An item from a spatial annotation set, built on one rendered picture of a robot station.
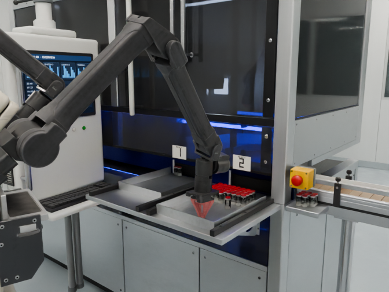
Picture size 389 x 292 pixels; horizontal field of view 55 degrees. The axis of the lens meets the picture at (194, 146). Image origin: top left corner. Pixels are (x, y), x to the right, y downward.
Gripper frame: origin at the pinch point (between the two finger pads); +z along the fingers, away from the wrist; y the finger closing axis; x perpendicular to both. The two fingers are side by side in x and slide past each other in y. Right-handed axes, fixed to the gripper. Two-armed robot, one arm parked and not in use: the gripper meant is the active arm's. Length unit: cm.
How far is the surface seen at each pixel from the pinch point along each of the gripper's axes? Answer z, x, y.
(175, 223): 3.3, 8.2, -3.5
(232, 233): 3.0, -10.9, 2.7
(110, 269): 64, 97, 39
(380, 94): -57, 66, 492
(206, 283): 47, 26, 39
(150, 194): 0.5, 34.3, 9.3
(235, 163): -13.1, 10.2, 34.6
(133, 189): 0.5, 44.4, 9.2
